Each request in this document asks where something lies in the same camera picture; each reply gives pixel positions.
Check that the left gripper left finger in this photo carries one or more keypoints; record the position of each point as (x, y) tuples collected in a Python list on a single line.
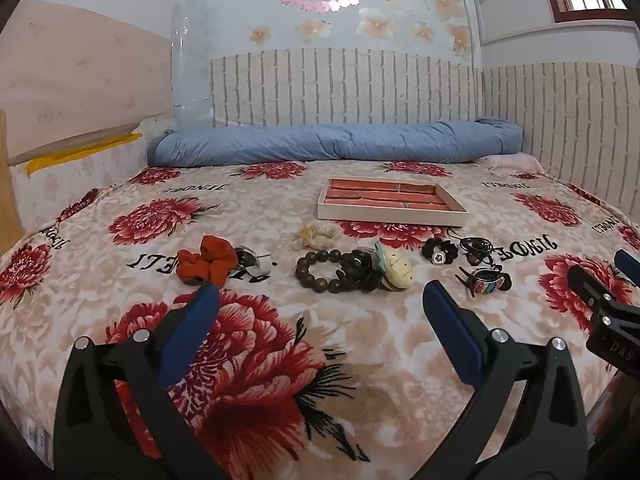
[(92, 436)]

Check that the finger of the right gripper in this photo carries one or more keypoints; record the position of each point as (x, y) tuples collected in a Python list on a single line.
[(610, 306), (628, 265)]

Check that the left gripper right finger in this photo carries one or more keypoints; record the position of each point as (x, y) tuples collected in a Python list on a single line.
[(525, 418)]

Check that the black scrunchie with charm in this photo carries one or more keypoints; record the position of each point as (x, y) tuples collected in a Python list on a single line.
[(440, 252)]

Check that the yellow pineapple plush hair clip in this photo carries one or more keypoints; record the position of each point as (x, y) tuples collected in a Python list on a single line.
[(397, 271)]

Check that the orange fabric scrunchie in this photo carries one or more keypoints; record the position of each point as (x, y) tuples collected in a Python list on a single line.
[(212, 264)]

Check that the black claw hair clip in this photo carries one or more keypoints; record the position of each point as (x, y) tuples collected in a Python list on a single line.
[(358, 271)]

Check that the cream fabric scrunchie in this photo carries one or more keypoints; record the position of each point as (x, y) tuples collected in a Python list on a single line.
[(316, 235)]

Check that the pink pillow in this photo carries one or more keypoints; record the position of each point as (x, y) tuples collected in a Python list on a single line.
[(518, 163)]

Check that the white brick-pattern headboard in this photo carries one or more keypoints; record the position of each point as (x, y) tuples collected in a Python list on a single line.
[(580, 119)]

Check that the rolled blue quilt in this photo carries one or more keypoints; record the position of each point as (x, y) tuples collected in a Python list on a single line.
[(442, 142)]

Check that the floral red beige blanket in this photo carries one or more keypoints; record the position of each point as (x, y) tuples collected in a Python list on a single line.
[(290, 383)]

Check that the brick-lined white tray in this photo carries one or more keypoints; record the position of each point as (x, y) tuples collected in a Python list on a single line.
[(389, 201)]

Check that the beige wooden side panel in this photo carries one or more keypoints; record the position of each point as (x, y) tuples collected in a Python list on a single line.
[(67, 71)]

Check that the clear plastic wrapped roll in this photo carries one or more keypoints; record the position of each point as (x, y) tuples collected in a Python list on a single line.
[(189, 59)]

